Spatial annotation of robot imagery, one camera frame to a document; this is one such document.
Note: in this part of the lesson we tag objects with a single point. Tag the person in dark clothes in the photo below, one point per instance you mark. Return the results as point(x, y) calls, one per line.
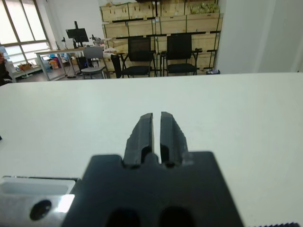
point(2, 71)

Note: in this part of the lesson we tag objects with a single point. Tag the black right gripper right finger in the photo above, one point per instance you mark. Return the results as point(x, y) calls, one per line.
point(171, 142)

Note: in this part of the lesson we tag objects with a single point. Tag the black monitor on stand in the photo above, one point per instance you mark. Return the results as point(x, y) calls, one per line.
point(77, 34)

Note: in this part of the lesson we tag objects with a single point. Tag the black folded chair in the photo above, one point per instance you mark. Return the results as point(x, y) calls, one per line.
point(116, 65)

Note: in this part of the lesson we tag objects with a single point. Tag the white low shelf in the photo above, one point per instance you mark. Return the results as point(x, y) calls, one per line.
point(26, 73)

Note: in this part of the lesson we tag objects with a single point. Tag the white desktop appliance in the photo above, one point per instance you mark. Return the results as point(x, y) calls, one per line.
point(68, 43)

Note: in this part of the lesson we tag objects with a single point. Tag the wooden crate stack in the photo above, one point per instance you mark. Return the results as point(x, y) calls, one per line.
point(142, 28)

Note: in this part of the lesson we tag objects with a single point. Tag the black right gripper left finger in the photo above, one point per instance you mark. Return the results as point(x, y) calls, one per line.
point(138, 142)

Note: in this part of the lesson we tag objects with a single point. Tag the small dark bin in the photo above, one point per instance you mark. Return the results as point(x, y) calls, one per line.
point(212, 72)

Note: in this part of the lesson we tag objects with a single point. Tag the colourful bags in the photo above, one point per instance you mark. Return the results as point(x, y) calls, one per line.
point(54, 62)

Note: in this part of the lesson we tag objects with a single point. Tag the black computer tower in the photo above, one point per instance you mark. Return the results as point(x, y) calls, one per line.
point(81, 63)

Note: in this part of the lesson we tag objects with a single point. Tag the black mesh office chair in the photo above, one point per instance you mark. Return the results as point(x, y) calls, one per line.
point(180, 47)
point(139, 49)

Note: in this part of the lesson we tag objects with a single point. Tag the grey chair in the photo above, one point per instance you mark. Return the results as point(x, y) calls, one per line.
point(93, 53)

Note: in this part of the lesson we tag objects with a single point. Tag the open cardboard box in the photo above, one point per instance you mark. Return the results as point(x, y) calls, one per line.
point(24, 67)

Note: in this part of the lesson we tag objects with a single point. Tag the large window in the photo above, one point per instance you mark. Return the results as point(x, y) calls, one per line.
point(21, 23)

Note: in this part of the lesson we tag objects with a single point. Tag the wood top metal desk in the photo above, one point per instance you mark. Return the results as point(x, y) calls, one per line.
point(59, 50)

